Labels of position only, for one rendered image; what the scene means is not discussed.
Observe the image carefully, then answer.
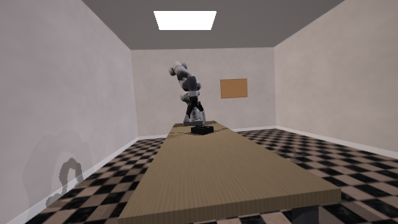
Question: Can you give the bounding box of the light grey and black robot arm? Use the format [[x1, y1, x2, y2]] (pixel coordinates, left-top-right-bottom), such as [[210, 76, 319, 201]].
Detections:
[[168, 61, 201, 121]]

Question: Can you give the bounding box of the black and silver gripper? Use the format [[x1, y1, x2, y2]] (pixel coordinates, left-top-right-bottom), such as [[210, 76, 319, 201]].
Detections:
[[186, 97, 203, 122]]

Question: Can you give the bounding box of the black lighting desk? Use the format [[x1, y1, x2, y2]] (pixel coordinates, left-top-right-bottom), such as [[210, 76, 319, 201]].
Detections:
[[191, 125, 214, 135]]

